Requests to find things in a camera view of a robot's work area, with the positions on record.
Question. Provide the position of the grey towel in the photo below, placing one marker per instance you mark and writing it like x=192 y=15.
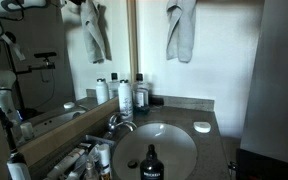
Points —
x=181 y=33

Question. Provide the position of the blue mouthwash bottle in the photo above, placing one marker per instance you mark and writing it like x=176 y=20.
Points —
x=141 y=94

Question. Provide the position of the tall white spray bottle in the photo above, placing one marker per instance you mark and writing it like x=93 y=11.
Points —
x=125 y=100

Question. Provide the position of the chrome faucet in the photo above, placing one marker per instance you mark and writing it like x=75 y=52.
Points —
x=115 y=122

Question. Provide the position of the white round soap case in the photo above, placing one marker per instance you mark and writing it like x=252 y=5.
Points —
x=202 y=127

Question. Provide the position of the small white capped bottle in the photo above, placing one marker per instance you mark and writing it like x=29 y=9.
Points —
x=104 y=152

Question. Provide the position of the black dropper bottle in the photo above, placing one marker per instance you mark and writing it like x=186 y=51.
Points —
x=151 y=168

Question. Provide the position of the wood framed mirror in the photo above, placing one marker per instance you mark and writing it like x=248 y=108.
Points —
x=63 y=49

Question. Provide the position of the clear toiletries tray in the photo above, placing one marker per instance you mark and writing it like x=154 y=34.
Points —
x=75 y=172

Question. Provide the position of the small clear pump bottle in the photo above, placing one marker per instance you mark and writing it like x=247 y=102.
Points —
x=91 y=172

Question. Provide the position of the white cream tube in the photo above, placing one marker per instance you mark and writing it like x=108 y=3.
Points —
x=65 y=163

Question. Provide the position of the white bottle at lower left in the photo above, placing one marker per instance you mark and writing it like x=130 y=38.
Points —
x=17 y=167

